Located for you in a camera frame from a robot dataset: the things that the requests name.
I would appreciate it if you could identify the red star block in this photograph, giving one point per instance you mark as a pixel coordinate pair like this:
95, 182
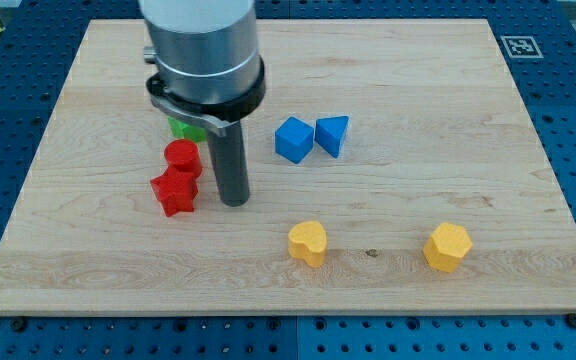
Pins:
175, 190

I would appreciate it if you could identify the yellow heart block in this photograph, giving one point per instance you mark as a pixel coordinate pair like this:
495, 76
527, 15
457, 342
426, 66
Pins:
307, 241

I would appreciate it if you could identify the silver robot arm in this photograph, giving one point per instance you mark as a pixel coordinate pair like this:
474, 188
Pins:
210, 74

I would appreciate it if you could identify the green block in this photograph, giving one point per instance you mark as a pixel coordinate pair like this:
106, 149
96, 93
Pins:
181, 130

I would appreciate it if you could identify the yellow hexagon block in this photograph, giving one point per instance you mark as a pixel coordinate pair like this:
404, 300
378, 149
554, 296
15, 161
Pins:
447, 246

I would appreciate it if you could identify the wooden board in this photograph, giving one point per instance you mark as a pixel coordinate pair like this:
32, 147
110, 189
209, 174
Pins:
437, 133

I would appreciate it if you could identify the red cylinder block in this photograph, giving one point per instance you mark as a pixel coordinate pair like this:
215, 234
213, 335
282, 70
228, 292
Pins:
184, 155

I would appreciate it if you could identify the white fiducial marker tag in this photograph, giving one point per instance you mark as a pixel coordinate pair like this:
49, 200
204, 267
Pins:
521, 47

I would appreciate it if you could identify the blue cube block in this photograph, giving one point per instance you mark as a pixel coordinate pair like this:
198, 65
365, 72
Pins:
294, 139

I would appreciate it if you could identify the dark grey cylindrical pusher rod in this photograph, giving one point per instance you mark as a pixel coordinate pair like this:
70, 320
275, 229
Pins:
229, 165

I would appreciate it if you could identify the blue triangle block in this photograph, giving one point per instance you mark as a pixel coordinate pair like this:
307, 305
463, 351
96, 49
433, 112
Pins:
330, 133

